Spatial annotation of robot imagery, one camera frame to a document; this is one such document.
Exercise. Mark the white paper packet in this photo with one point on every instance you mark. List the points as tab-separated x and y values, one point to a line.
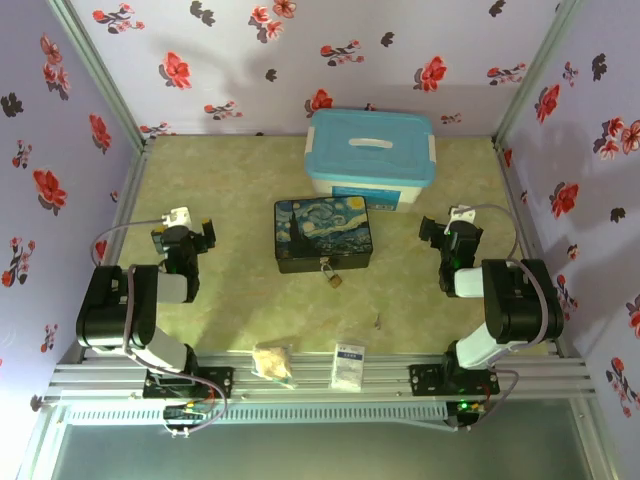
348	370

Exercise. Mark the aluminium side rail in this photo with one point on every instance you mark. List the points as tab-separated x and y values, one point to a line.
127	200
515	210

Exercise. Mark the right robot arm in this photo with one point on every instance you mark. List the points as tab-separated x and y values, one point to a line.
520	305

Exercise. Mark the starry night tin box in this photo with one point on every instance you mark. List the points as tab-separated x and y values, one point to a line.
322	230

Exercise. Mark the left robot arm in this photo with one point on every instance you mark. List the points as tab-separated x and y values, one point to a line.
115	310

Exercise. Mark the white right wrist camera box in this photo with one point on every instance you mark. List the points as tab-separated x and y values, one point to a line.
462	214

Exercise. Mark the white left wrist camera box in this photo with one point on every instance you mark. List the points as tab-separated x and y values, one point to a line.
176	217

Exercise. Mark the clear bag with beige contents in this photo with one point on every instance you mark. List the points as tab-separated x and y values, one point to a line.
272	364

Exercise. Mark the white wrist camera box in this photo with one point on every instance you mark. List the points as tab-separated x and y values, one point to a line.
462	214
176	217

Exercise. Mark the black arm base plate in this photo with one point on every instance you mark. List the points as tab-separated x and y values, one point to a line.
425	380
220	382

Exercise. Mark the aluminium frame post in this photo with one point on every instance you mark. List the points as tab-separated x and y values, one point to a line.
540	65
95	70

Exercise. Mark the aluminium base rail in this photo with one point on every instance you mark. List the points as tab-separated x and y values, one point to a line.
310	390

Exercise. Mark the small metal key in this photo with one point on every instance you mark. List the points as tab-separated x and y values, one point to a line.
378	321

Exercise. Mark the brass padlock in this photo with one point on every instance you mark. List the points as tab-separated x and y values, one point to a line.
334	280

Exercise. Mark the blue lidded white storage box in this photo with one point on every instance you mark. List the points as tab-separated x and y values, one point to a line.
370	150

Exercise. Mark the controller board with green light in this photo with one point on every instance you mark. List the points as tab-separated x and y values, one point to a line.
467	407

